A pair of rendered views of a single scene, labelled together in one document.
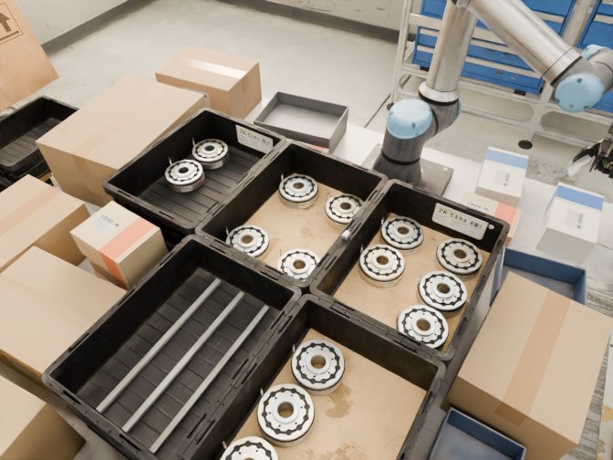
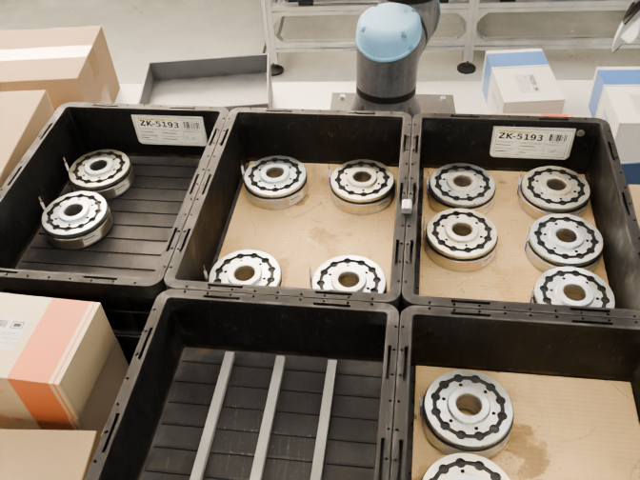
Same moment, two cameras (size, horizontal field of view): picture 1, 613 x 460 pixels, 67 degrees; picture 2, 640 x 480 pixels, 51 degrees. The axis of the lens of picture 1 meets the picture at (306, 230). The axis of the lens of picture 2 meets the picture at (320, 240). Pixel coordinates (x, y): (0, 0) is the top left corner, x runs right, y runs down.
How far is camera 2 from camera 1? 0.32 m
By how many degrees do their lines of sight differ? 15
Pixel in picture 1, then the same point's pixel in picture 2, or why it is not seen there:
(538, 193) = (569, 94)
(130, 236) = (55, 333)
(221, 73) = (50, 57)
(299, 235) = (314, 243)
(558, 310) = not seen: outside the picture
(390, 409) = (601, 428)
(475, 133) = not seen: hidden behind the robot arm
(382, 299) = (490, 285)
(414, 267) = (503, 227)
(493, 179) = (518, 88)
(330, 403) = (515, 460)
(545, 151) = not seen: hidden behind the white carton
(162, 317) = (168, 449)
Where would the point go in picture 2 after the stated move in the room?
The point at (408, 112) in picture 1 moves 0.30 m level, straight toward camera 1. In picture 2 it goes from (387, 21) to (436, 114)
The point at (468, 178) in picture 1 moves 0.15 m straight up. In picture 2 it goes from (473, 103) to (481, 41)
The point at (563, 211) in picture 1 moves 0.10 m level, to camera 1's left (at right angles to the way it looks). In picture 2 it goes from (624, 98) to (583, 112)
